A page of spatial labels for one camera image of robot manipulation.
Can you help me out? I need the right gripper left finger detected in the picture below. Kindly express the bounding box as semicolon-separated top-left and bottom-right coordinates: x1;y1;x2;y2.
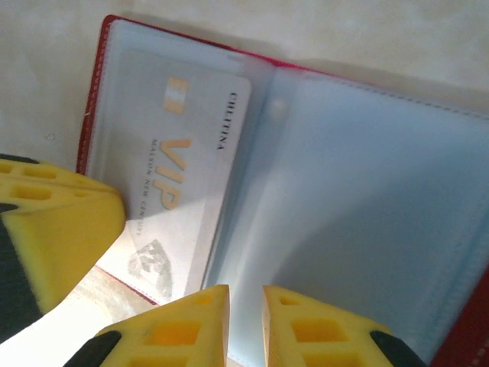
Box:
63;284;231;367

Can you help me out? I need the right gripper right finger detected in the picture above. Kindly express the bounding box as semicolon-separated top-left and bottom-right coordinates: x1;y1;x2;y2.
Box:
261;284;429;367

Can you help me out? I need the red card holder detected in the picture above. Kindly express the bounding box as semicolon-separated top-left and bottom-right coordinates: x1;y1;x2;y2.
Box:
76;14;489;367

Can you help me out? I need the white VIP card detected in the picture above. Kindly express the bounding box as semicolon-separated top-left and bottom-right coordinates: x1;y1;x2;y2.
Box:
95;49;253;303

